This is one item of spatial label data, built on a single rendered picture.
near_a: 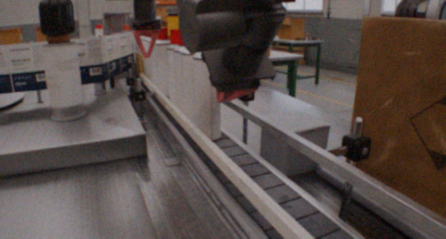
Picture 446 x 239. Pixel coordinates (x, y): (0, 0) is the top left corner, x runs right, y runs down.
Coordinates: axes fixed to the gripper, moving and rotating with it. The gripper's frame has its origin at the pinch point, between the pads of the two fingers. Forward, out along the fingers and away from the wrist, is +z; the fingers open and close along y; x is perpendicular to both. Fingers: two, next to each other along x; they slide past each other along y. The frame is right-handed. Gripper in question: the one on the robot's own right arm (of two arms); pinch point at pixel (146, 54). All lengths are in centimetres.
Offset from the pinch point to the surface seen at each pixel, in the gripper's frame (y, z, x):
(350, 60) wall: -388, 72, 511
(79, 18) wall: -749, -28, -41
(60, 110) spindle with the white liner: 4.3, 11.0, -23.3
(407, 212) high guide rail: 68, 7, 9
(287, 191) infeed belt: 51, 14, 9
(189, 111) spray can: 21.6, 10.2, 4.3
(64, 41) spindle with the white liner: 3.1, -5.3, -20.2
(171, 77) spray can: 10.3, 4.8, 3.8
